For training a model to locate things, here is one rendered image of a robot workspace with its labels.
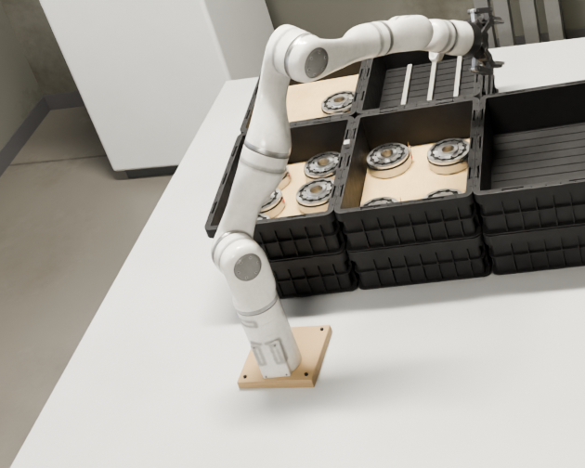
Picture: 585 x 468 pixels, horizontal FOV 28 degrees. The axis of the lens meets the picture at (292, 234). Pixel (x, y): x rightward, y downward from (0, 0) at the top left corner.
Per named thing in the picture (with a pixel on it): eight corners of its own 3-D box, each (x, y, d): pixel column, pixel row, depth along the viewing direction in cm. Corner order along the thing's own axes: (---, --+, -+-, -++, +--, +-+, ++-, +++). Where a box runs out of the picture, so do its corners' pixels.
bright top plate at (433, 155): (470, 161, 263) (470, 159, 263) (426, 167, 266) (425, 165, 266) (471, 136, 271) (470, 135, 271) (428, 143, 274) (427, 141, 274)
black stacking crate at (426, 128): (481, 240, 247) (472, 198, 240) (346, 256, 255) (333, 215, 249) (487, 138, 277) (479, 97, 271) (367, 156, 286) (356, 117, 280)
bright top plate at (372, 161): (409, 163, 269) (409, 162, 269) (367, 173, 271) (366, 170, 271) (408, 140, 278) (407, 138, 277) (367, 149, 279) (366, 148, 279)
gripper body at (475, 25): (472, 56, 248) (499, 58, 255) (471, 16, 248) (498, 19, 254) (445, 59, 254) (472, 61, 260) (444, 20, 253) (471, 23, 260)
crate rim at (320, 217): (334, 223, 250) (331, 214, 248) (205, 239, 259) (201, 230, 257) (357, 123, 281) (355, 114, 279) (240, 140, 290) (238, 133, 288)
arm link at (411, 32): (440, 46, 239) (396, 57, 230) (408, 47, 245) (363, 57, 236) (437, 12, 237) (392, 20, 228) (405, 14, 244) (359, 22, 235)
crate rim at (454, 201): (474, 205, 241) (472, 196, 240) (335, 223, 250) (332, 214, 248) (481, 104, 272) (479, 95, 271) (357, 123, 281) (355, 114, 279)
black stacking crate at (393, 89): (487, 137, 278) (479, 97, 271) (367, 155, 286) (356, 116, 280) (492, 56, 308) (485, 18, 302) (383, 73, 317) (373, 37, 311)
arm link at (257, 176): (276, 144, 232) (297, 161, 224) (240, 267, 240) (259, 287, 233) (235, 138, 228) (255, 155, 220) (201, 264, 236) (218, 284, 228)
